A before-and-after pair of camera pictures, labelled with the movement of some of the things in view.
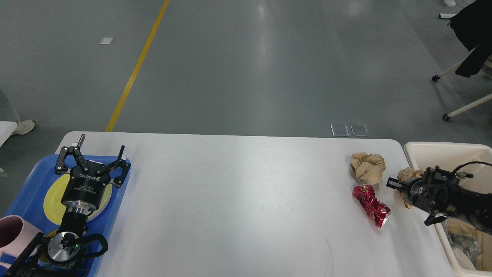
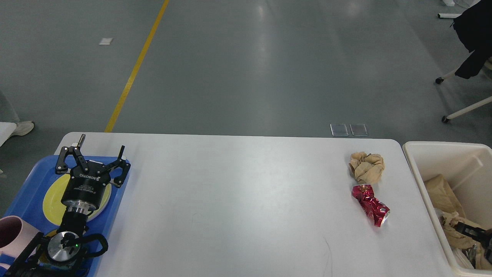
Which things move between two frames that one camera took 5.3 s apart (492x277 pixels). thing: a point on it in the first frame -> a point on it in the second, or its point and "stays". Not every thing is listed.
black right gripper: (420, 193) -> (484, 236)
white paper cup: (461, 261) -> (473, 256)
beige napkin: (405, 174) -> (458, 239)
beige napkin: (368, 169) stays
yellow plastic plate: (55, 210) stays
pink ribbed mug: (16, 234) stays
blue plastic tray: (28, 202) stays
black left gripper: (85, 188) stays
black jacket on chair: (473, 27) stays
